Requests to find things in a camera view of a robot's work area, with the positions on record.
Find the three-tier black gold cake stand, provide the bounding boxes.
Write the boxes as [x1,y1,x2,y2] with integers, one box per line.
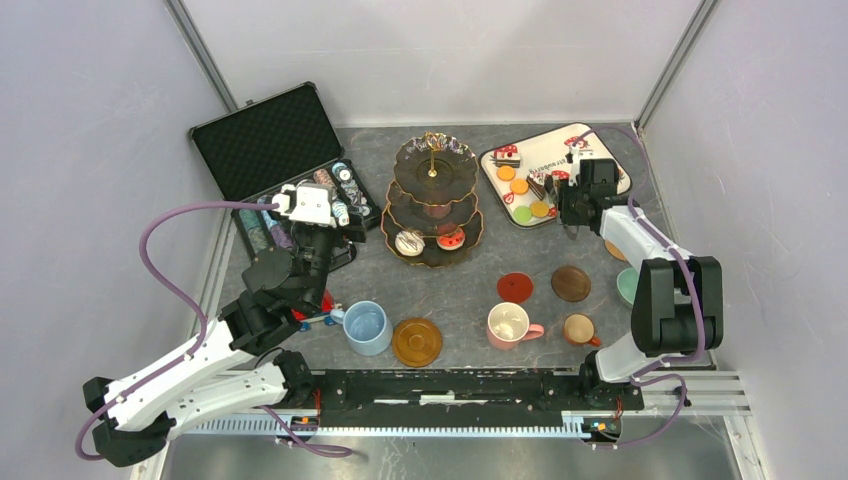
[380,132,484,268]

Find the red round coaster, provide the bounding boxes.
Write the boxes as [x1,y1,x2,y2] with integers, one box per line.
[496,272,534,304]

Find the small orange brown cup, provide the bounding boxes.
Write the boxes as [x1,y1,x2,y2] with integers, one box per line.
[563,314,602,347]

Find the cream strawberry serving tray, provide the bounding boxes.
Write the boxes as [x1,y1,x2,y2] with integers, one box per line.
[479,123,615,229]

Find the orange toy macaron upper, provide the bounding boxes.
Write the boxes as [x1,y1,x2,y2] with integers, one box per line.
[496,165,516,182]

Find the dark brown wooden coaster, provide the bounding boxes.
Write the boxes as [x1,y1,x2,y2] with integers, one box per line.
[551,265,592,303]

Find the strawberry layer cake slice toy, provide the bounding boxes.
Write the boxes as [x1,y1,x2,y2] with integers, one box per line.
[492,144,522,169]

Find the red toy car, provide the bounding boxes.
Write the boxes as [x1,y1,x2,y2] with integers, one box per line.
[292,291,343,332]

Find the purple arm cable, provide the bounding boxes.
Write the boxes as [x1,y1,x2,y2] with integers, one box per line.
[74,201,280,462]
[572,127,707,449]

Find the pink mug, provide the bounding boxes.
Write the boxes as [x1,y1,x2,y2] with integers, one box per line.
[486,302,545,350]

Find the mint green cup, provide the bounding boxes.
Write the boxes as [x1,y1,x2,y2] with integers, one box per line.
[616,267,639,306]

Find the white chocolate striped toy donut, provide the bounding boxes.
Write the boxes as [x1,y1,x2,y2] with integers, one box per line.
[394,230,426,257]

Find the red strawberry toy tart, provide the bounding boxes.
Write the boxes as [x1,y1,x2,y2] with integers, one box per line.
[436,227,466,251]

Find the orange toy macaron middle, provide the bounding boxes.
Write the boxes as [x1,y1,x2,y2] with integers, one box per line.
[510,178,529,195]

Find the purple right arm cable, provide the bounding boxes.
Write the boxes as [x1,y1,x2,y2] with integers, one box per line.
[572,127,707,449]

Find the orange toy macaron lower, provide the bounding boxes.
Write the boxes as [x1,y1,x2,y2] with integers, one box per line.
[529,201,550,218]

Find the chocolate cake slice toy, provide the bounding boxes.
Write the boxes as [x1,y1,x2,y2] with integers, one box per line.
[526,172,547,201]

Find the orange toy macaron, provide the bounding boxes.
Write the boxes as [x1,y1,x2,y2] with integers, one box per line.
[529,201,550,218]
[510,178,529,195]
[496,165,516,182]

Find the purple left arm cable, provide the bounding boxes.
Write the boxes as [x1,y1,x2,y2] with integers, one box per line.
[74,201,280,462]

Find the light blue mug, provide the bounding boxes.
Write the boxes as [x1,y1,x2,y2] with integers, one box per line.
[330,301,393,357]

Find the woven rattan coaster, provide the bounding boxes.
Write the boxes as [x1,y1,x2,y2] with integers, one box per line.
[604,240,627,262]

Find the amber glass saucer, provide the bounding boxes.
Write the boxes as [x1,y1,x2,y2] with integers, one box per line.
[391,318,443,368]

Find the green toy macaron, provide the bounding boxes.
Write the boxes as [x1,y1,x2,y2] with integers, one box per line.
[512,206,534,225]

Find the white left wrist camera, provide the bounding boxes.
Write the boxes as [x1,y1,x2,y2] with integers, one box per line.
[272,183,337,228]

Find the black poker chip case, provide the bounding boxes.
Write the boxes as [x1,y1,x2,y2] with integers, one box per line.
[188,81,384,280]

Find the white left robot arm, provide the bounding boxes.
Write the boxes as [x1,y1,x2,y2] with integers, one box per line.
[75,183,367,467]

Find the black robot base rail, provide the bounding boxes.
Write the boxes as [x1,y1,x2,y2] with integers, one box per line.
[272,368,645,439]

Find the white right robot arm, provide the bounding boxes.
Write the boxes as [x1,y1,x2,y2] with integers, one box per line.
[557,159,724,408]

